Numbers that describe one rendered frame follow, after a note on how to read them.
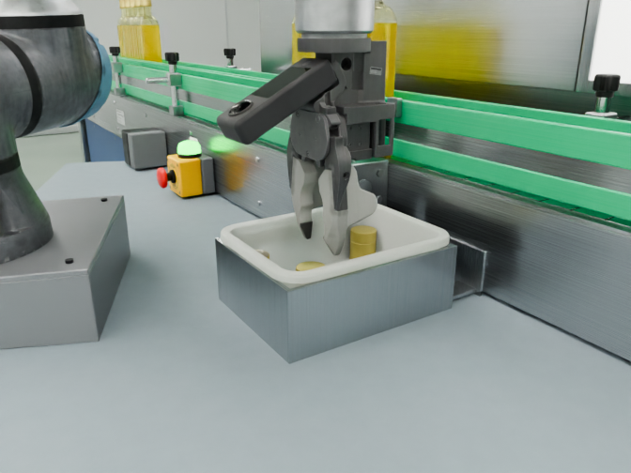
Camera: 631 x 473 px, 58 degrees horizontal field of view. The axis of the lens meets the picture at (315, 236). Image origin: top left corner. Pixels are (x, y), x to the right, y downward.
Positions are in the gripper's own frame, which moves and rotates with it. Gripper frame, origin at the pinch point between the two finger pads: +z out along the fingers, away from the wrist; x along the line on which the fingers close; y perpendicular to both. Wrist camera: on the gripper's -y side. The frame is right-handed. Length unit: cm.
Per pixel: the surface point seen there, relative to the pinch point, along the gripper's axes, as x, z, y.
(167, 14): 615, -35, 180
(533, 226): -11.2, -0.7, 20.8
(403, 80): 36, -12, 41
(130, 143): 82, 3, 1
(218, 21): 616, -29, 240
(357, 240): 6.7, 4.6, 10.2
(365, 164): 13.2, -3.3, 15.9
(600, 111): -9.8, -12.1, 31.5
